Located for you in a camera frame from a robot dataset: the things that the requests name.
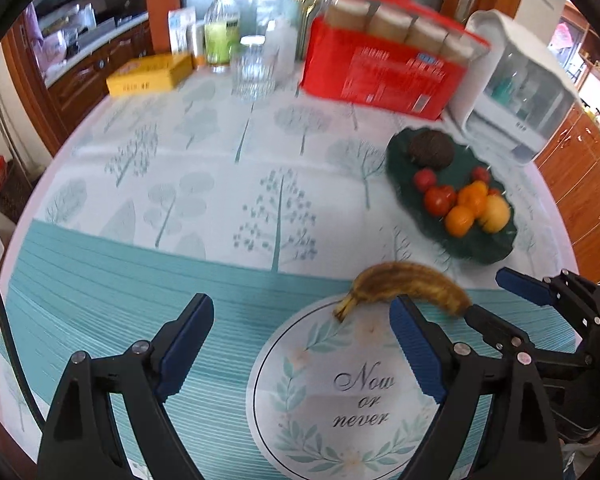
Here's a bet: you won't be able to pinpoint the wrinkled red apple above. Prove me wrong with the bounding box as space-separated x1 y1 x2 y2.
424 185 457 217

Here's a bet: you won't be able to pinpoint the yellow round fruit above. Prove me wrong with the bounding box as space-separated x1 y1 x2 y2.
477 194 512 233

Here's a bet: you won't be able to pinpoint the white and blue carton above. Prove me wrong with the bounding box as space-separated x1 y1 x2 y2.
168 7 198 56

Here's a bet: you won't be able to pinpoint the beige drink carton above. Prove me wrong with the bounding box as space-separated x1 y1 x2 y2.
406 17 450 52
440 34 476 63
327 0 370 31
369 6 413 40

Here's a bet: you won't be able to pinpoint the dark brown round fruit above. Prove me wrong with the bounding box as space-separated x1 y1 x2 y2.
407 130 455 171

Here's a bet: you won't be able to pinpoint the yellow flat box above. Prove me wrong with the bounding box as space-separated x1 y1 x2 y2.
106 53 195 97

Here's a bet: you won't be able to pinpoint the white countertop cabinet appliance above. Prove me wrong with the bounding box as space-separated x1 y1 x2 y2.
447 10 583 163

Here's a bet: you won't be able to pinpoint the brown spotted banana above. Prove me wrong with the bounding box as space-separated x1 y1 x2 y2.
333 261 473 322

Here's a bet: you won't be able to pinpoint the brown wooden cabinet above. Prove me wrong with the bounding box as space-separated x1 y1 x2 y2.
535 105 600 283

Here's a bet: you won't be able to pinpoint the wooden kitchen counter cabinet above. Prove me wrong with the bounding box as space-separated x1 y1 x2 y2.
45 15 153 107

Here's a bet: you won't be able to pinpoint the orange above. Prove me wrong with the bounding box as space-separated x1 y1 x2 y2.
457 181 490 213
445 205 476 238

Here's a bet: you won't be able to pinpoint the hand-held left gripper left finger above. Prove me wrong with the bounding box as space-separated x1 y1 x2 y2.
36 292 216 480

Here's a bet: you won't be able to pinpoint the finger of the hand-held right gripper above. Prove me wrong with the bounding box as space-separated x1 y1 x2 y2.
463 303 596 379
495 266 600 334

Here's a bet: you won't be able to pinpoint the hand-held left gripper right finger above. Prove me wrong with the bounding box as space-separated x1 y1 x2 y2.
389 294 565 480

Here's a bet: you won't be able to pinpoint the pink plastic bag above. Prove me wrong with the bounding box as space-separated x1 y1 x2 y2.
555 22 583 51

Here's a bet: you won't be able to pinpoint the bottle with green liquid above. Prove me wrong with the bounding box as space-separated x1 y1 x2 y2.
204 0 242 72

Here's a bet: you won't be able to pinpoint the dark green scalloped plate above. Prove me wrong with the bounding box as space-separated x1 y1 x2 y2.
385 127 518 264

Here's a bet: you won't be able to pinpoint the red cardboard box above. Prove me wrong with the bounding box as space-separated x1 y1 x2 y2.
299 0 491 121

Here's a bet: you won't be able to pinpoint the black cable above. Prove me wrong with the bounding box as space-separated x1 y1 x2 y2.
0 255 48 428

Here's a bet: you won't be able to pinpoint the clear glass jar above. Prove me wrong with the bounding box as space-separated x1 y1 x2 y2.
231 36 276 101

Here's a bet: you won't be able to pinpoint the brown woven basket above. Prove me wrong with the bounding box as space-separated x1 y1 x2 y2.
0 160 36 223

